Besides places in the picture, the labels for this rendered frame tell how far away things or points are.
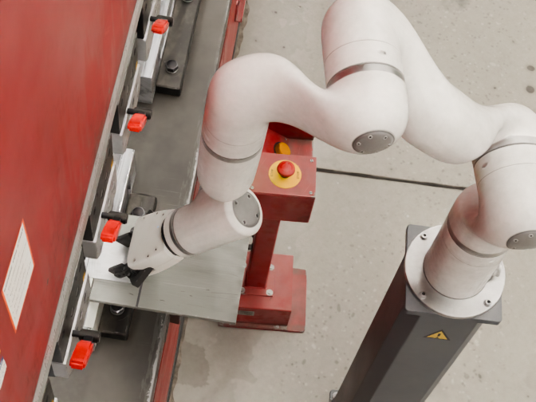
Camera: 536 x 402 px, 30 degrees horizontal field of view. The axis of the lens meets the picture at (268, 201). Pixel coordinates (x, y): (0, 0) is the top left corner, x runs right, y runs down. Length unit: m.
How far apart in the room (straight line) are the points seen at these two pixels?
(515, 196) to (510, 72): 2.02
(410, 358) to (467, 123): 0.80
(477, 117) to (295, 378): 1.54
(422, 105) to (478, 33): 2.23
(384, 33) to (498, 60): 2.25
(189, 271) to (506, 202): 0.61
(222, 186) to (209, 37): 0.86
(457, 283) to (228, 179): 0.55
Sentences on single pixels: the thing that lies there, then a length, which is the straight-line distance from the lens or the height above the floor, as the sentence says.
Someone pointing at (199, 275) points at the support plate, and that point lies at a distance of 1.82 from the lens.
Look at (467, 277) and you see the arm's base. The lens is 1.78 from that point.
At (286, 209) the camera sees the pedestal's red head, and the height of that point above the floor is 0.72.
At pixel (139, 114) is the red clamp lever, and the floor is 1.29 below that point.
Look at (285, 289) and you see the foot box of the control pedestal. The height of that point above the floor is 0.12.
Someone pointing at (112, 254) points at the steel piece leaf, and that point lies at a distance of 1.83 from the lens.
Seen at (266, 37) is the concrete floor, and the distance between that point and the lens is 3.40.
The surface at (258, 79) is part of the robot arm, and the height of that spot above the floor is 1.63.
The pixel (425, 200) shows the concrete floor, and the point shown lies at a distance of 3.14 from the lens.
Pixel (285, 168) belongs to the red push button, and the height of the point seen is 0.81.
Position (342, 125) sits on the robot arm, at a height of 1.65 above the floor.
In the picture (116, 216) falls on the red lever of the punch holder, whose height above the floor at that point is 1.26.
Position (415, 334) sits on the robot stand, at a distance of 1.96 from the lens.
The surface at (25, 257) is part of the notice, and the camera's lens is 1.11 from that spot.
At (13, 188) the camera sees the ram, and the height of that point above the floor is 1.78.
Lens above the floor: 2.65
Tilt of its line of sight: 60 degrees down
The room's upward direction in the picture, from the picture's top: 11 degrees clockwise
